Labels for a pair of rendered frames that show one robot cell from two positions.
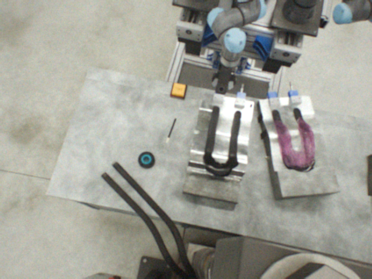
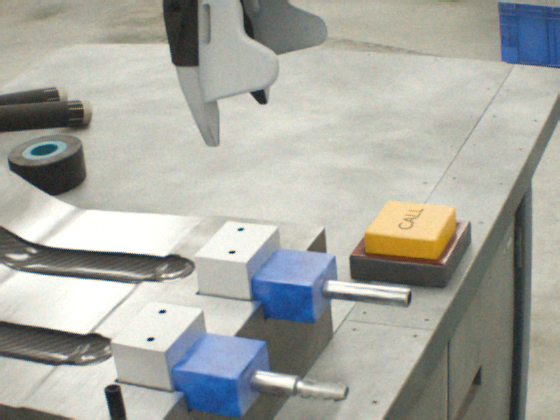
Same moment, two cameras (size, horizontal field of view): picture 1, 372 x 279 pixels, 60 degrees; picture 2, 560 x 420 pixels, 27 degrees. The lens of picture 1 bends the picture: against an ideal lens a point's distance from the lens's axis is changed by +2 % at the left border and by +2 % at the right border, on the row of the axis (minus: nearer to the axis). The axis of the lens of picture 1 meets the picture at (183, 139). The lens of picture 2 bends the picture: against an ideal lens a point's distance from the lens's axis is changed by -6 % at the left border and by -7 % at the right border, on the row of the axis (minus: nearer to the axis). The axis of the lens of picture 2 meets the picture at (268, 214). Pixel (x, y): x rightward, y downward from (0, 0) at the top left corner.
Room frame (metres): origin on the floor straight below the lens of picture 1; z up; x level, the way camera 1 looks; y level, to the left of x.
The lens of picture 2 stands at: (0.94, -0.81, 1.26)
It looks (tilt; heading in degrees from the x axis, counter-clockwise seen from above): 25 degrees down; 109
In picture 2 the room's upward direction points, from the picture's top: 6 degrees counter-clockwise
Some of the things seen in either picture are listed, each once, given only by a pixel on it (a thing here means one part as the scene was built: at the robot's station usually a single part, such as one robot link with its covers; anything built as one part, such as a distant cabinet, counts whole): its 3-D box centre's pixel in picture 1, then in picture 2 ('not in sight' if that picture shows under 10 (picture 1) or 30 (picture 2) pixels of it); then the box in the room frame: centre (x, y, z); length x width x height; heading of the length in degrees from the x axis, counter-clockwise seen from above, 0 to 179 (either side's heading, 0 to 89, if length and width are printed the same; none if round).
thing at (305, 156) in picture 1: (296, 140); not in sight; (0.51, -0.53, 0.90); 0.26 x 0.18 x 0.08; 10
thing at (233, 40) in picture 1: (233, 44); not in sight; (0.72, -0.16, 1.31); 0.09 x 0.08 x 0.11; 31
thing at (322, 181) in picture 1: (294, 144); not in sight; (0.50, -0.54, 0.86); 0.50 x 0.26 x 0.11; 10
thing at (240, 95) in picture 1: (240, 95); (237, 377); (0.73, -0.27, 0.89); 0.13 x 0.05 x 0.05; 173
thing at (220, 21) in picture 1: (224, 22); not in sight; (0.81, -0.12, 1.31); 0.11 x 0.11 x 0.08; 31
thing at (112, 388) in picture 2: not in sight; (115, 401); (0.67, -0.32, 0.90); 0.01 x 0.01 x 0.02; 83
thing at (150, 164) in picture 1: (146, 160); (46, 165); (0.38, 0.17, 0.82); 0.08 x 0.08 x 0.04
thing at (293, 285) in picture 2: (219, 91); (310, 286); (0.74, -0.16, 0.89); 0.13 x 0.05 x 0.05; 173
